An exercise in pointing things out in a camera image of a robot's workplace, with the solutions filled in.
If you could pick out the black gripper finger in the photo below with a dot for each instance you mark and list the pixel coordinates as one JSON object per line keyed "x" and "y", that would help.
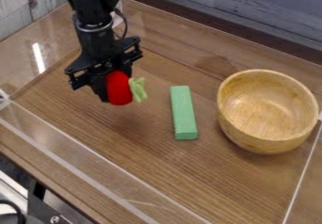
{"x": 127, "y": 69}
{"x": 98, "y": 85}

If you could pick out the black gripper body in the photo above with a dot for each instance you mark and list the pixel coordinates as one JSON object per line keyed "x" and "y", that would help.
{"x": 124, "y": 53}

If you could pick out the red plush strawberry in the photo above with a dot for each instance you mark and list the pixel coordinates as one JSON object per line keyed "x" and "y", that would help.
{"x": 124, "y": 89}

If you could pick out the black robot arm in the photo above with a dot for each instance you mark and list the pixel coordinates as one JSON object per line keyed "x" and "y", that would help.
{"x": 94, "y": 27}

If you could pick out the green rectangular block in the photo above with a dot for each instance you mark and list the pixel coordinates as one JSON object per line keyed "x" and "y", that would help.
{"x": 183, "y": 114}

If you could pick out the wooden bowl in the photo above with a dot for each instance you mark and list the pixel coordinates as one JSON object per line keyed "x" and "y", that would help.
{"x": 267, "y": 111}

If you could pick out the clear acrylic corner bracket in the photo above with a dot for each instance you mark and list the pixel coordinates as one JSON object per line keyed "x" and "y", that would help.
{"x": 118, "y": 19}

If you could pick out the black table leg bracket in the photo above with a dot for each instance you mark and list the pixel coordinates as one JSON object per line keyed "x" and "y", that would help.
{"x": 39, "y": 209}

